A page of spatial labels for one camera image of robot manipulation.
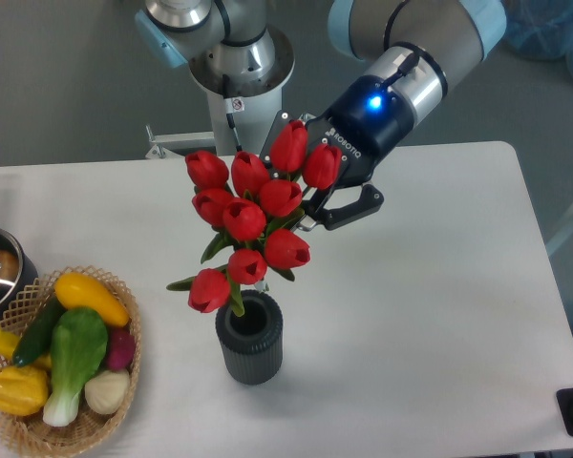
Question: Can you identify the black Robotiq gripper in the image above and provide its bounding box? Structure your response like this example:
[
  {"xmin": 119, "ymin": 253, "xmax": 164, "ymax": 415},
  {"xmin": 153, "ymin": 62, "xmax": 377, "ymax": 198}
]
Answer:
[{"xmin": 260, "ymin": 75, "xmax": 414, "ymax": 232}]

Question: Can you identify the red tulip bouquet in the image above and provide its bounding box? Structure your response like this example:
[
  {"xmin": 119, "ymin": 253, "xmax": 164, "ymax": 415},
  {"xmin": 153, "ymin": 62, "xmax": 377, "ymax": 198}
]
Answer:
[{"xmin": 167, "ymin": 120, "xmax": 342, "ymax": 316}]

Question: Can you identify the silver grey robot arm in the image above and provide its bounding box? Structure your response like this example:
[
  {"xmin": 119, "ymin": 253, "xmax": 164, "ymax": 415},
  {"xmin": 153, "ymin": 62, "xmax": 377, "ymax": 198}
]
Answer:
[{"xmin": 135, "ymin": 1, "xmax": 506, "ymax": 230}]

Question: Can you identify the dark grey ribbed vase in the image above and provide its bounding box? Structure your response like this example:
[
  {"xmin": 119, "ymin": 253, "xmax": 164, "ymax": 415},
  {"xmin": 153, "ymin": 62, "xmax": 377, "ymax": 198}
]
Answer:
[{"xmin": 215, "ymin": 290, "xmax": 284, "ymax": 385}]

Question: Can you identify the blue plastic bag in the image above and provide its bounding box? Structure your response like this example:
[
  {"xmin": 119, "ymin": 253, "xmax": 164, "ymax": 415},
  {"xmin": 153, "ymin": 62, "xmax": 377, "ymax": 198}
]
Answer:
[{"xmin": 503, "ymin": 1, "xmax": 573, "ymax": 78}]

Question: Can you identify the purple red radish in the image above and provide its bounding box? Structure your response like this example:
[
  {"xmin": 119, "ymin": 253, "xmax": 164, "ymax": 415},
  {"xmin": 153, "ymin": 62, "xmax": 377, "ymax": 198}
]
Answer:
[{"xmin": 105, "ymin": 328, "xmax": 136, "ymax": 370}]

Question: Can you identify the yellow squash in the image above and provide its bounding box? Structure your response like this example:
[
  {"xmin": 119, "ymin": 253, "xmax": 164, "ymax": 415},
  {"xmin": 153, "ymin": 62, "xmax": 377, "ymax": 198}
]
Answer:
[{"xmin": 53, "ymin": 272, "xmax": 130, "ymax": 327}]

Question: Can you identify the green bok choy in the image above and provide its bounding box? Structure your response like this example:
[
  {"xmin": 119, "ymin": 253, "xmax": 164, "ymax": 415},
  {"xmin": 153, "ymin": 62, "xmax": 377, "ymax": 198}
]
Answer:
[{"xmin": 43, "ymin": 307, "xmax": 108, "ymax": 427}]

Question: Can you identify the cream white garlic bulb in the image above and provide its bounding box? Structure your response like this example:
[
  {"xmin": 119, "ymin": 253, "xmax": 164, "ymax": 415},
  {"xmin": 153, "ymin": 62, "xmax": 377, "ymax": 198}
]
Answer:
[{"xmin": 84, "ymin": 369, "xmax": 130, "ymax": 415}]

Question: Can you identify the dark green cucumber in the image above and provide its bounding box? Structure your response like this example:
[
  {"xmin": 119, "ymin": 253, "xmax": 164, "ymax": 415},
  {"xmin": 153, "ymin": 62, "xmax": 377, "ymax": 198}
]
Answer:
[{"xmin": 11, "ymin": 296, "xmax": 66, "ymax": 367}]

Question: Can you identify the small yellow gourd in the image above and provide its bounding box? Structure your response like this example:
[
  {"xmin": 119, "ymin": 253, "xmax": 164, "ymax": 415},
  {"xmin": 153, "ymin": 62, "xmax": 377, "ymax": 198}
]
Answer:
[{"xmin": 0, "ymin": 327, "xmax": 52, "ymax": 371}]

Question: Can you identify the yellow bell pepper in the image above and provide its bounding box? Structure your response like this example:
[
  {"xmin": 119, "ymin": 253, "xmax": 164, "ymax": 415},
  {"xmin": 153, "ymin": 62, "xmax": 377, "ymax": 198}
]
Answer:
[{"xmin": 0, "ymin": 366, "xmax": 49, "ymax": 416}]

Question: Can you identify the woven wicker basket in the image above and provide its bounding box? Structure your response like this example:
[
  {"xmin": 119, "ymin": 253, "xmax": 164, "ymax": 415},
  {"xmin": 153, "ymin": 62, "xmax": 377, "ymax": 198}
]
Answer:
[{"xmin": 0, "ymin": 266, "xmax": 142, "ymax": 457}]

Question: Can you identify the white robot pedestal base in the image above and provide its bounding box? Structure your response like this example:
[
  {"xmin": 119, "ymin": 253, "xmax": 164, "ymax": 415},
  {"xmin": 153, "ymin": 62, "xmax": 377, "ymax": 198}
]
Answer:
[{"xmin": 145, "ymin": 84, "xmax": 284, "ymax": 159}]

